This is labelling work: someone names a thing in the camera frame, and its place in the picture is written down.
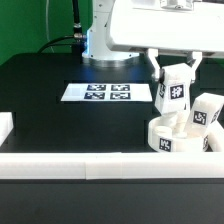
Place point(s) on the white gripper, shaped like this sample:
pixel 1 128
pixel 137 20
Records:
pixel 135 25

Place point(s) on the white round stool seat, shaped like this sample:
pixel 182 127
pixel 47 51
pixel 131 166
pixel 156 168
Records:
pixel 165 139

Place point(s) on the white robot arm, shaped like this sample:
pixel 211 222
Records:
pixel 97 51

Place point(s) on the white sheet with tags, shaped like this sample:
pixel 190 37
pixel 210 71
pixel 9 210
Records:
pixel 95 92

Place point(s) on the white front fence bar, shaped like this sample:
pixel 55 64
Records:
pixel 89 166

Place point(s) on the white left fence bar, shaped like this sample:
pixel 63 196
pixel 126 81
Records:
pixel 6 125

